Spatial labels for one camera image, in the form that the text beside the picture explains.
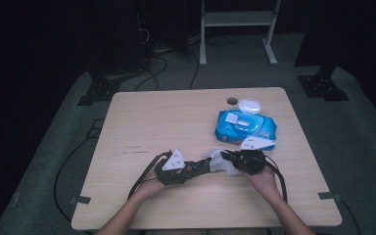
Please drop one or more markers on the white wet wipe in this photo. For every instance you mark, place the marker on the white wet wipe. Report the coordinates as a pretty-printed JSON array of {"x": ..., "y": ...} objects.
[{"x": 220, "y": 164}]

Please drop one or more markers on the blue toy car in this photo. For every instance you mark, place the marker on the blue toy car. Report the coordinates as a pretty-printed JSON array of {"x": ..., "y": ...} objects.
[{"x": 192, "y": 168}]

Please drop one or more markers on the person's right hand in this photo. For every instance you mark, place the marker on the person's right hand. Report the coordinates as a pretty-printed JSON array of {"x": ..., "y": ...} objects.
[{"x": 263, "y": 181}]

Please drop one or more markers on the black stand base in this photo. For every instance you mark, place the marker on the black stand base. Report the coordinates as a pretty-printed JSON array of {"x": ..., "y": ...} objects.
[
  {"x": 99, "y": 91},
  {"x": 323, "y": 86}
]

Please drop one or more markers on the person's left hand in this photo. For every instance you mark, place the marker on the person's left hand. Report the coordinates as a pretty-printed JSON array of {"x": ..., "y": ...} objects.
[{"x": 150, "y": 187}]

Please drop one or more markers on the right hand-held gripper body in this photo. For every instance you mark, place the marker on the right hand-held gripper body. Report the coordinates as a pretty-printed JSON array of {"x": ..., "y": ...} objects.
[{"x": 249, "y": 161}]

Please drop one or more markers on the white metal stand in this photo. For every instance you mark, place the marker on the white metal stand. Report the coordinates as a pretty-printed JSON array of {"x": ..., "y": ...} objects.
[{"x": 238, "y": 18}]

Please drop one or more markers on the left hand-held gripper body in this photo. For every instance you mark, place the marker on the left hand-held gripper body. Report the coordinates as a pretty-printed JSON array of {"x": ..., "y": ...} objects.
[{"x": 173, "y": 169}]

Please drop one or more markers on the blue wet wipes pack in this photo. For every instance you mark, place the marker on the blue wet wipes pack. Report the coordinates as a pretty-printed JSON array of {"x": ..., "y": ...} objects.
[{"x": 230, "y": 130}]

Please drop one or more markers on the grey tape piece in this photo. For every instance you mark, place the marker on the grey tape piece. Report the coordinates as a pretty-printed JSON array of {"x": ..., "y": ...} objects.
[
  {"x": 81, "y": 199},
  {"x": 329, "y": 196}
]

